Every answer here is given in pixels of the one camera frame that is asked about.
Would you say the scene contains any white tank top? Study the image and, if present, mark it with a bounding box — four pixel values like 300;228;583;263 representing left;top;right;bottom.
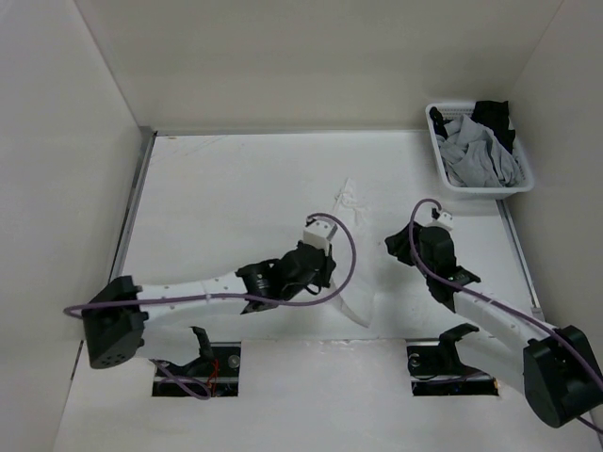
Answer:
324;177;378;330

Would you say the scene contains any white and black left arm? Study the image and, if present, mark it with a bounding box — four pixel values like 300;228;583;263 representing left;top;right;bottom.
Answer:
78;239;336;376

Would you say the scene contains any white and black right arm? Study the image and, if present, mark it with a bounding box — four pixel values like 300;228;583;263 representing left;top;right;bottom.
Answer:
384;222;602;428

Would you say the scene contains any grey tank top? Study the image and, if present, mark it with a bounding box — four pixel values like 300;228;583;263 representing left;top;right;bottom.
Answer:
435;115;522;188

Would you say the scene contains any black tank top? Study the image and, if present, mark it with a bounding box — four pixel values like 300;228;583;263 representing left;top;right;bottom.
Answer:
471;101;516;153

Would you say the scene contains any white perforated plastic basket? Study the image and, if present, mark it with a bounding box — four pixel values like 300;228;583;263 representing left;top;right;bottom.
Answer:
425;102;535;200

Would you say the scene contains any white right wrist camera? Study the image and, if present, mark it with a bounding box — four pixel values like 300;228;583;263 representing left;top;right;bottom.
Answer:
430;207;454;232

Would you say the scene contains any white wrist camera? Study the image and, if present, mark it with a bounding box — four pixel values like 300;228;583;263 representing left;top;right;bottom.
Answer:
301;218;338;255
430;207;454;232

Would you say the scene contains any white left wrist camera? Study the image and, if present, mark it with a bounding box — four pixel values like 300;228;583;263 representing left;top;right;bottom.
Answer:
301;218;338;255

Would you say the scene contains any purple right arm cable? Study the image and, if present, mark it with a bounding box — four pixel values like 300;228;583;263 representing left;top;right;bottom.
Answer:
408;199;603;437

